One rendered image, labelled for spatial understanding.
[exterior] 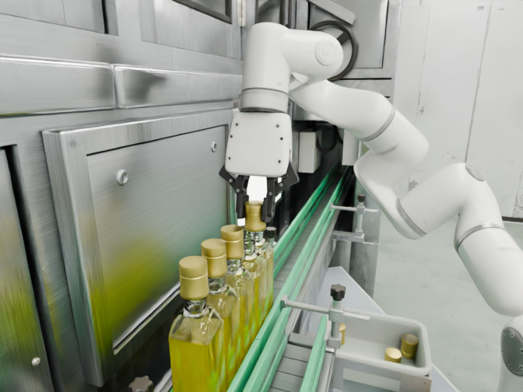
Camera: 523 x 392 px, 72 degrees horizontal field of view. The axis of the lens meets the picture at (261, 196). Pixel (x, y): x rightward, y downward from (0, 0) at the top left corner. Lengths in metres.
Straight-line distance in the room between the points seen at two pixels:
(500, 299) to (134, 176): 0.55
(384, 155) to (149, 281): 0.47
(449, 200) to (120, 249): 0.55
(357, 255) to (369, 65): 0.76
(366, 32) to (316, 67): 0.89
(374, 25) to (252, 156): 1.01
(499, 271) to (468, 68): 3.71
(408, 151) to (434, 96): 3.51
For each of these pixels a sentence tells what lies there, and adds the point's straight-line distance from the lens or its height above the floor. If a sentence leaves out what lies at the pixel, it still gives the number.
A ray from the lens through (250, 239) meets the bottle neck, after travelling 0.60.
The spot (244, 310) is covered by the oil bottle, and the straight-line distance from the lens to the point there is 0.58.
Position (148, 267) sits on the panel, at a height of 1.09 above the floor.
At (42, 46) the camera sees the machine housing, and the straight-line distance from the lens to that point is 0.48.
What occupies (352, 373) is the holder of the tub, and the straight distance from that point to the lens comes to 0.86.
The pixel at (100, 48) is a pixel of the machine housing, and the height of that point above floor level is 1.41.
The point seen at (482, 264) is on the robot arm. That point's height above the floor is 1.10.
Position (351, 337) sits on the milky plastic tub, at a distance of 0.99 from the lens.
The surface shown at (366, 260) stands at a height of 0.67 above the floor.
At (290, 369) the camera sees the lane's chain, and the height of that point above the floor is 0.88.
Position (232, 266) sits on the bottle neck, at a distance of 0.56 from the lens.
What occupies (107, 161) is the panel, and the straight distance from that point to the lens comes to 0.50.
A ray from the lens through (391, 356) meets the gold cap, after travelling 0.89.
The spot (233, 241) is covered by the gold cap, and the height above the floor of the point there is 1.15.
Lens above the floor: 1.36
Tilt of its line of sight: 17 degrees down
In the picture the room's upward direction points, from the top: straight up
